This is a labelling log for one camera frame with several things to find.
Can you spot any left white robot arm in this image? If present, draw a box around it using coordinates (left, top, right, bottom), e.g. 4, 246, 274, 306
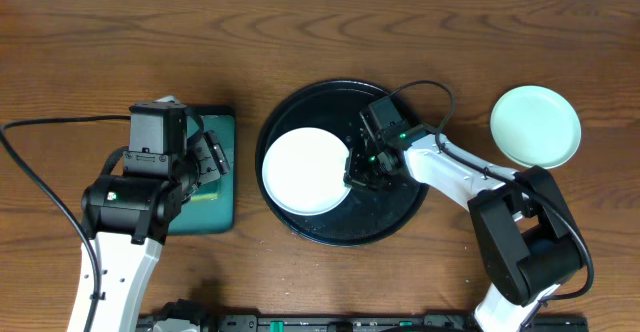
68, 127, 236, 331

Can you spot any mint green plate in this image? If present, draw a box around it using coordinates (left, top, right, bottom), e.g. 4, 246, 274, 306
496, 139, 580, 169

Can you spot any pale green plate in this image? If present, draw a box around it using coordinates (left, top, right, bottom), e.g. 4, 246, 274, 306
489, 85, 582, 143

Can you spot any green yellow sponge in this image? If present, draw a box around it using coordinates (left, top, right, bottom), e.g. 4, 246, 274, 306
189, 180, 220, 202

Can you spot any white plate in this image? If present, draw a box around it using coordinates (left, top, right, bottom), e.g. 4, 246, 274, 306
259, 127, 351, 216

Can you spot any dark rectangular water tray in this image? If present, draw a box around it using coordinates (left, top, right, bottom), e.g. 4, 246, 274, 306
169, 105, 236, 236

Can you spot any round black serving tray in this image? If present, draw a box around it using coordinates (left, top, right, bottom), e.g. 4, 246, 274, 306
255, 80, 429, 246

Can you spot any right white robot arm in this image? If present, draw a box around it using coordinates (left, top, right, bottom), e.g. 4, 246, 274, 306
344, 131, 593, 331

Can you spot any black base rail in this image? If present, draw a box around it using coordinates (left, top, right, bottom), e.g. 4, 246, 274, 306
137, 313, 589, 332

